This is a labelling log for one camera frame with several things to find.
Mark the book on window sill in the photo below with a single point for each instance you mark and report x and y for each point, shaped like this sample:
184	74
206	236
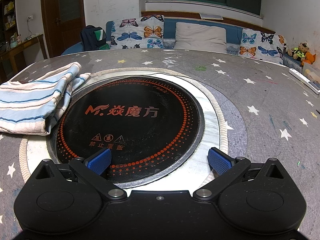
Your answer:
211	16

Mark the black round induction cooktop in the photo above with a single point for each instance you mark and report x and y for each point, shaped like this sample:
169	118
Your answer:
125	125

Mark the plush bear with yellow vest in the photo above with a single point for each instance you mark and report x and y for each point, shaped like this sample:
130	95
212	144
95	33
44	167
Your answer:
298	51

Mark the wooden desk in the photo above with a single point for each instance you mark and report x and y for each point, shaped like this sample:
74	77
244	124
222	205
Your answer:
22	48

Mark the blue white striped cloth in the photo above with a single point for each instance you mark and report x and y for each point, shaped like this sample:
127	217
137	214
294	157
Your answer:
30	100

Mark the dark backpack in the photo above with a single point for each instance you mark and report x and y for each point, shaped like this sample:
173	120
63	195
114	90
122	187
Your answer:
87	38

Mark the wooden shelf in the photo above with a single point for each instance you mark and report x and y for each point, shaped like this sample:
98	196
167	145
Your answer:
8	17

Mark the white remote control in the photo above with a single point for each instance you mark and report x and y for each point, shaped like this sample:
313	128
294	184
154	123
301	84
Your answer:
303	79

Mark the plain grey pillow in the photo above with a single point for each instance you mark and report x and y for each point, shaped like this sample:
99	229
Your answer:
200	36

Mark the clear plastic box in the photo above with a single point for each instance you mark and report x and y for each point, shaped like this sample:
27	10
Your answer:
312	72

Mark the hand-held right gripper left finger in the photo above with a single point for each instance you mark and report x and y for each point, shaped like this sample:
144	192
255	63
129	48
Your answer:
98	160

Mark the white wall socket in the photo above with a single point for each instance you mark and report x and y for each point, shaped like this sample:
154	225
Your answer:
30	18

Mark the dark wooden door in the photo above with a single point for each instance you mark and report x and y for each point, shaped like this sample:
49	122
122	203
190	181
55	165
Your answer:
62	17

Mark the blue sofa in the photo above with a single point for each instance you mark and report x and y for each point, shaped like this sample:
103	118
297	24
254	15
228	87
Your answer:
170	30

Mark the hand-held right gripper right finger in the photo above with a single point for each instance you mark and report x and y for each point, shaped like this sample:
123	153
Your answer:
220	163

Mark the pale green jar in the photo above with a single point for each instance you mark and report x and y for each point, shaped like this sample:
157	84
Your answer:
13	42

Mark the orange plush toy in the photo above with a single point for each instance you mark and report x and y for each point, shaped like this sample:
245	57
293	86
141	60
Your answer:
309	58

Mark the butterfly print cushion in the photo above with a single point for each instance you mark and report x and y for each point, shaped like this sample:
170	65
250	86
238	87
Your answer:
137	32
260	45

